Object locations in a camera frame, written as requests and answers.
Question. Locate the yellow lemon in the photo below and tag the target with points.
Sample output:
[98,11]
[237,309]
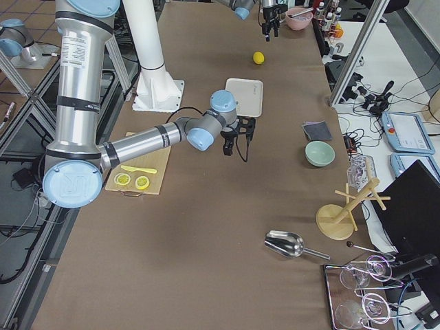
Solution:
[258,58]

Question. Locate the yellow plastic knife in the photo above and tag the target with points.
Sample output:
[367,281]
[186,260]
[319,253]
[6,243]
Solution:
[139,169]

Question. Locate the blue teach pendant near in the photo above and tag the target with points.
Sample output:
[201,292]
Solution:
[401,161]

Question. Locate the lemon slice far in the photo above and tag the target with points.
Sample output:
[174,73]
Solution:
[122,179]

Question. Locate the lemon slice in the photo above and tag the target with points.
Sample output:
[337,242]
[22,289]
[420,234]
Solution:
[142,182]
[122,179]

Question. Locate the wooden cup tree stand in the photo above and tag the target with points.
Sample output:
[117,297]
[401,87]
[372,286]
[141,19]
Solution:
[337,222]

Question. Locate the black monitor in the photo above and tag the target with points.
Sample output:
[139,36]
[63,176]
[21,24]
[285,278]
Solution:
[411,218]

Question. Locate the blue teach pendant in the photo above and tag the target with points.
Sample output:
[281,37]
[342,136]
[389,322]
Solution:
[406,133]
[401,161]

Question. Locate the black glass tray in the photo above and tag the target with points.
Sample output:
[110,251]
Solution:
[365,294]

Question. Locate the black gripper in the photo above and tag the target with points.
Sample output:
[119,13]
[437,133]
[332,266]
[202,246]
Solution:
[228,136]
[269,15]

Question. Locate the bamboo cutting board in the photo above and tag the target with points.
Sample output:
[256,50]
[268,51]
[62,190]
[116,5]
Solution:
[157,159]

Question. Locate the pink ribbed bowl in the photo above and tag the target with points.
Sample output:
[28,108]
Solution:
[298,18]

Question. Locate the lemon slice near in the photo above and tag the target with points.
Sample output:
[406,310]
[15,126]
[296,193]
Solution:
[142,182]

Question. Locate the silver metal scoop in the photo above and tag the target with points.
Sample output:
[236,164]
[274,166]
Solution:
[290,245]

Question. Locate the blue teach pendant far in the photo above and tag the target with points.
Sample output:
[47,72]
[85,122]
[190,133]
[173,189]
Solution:
[406,133]

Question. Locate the grey folded cloth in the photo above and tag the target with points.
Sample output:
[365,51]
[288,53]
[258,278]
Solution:
[317,131]

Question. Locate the mint green bowl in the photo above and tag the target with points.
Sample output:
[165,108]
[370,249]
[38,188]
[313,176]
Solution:
[319,153]

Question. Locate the white rabbit tray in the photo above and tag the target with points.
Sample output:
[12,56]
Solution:
[248,95]

